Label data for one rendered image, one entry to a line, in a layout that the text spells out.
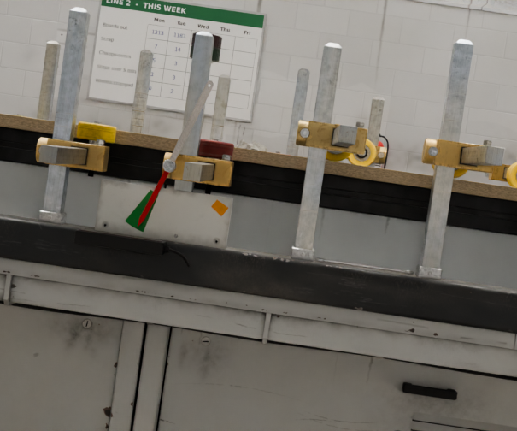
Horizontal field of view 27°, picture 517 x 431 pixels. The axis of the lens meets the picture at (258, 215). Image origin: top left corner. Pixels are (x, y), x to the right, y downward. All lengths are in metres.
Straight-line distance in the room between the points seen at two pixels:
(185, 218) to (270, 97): 7.20
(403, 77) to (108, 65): 2.54
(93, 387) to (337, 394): 0.54
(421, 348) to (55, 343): 0.81
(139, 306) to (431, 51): 7.39
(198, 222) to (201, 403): 0.49
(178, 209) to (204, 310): 0.21
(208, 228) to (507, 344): 0.63
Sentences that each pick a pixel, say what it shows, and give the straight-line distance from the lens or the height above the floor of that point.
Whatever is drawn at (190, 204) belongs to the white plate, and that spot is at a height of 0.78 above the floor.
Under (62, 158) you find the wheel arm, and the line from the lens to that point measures 1.91.
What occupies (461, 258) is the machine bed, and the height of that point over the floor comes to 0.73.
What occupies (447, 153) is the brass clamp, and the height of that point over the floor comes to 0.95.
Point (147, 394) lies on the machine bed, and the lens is 2.38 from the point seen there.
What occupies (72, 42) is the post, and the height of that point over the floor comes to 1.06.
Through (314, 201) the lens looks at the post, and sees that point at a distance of 2.09.
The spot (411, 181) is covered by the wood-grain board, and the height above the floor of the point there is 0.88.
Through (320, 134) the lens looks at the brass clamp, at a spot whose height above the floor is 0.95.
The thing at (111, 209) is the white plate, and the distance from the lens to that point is 2.11.
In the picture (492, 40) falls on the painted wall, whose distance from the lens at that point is 9.46.
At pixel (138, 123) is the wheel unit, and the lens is 3.21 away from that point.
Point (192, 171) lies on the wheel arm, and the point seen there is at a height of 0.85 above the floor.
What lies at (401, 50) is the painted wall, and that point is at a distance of 9.34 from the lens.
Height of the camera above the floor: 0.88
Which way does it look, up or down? 3 degrees down
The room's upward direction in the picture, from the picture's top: 8 degrees clockwise
